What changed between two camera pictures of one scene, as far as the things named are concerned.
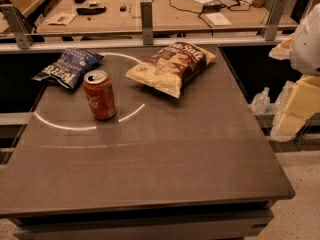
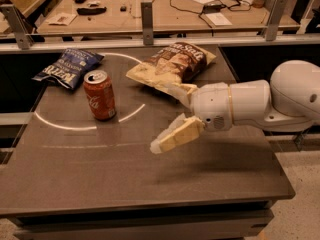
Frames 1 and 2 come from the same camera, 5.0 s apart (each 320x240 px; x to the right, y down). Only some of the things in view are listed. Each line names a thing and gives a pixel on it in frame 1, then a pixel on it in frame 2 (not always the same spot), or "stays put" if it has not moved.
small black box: (123, 8) stays put
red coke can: (99, 91) stays put
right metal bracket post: (275, 15) stays put
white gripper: (307, 45) to (210, 106)
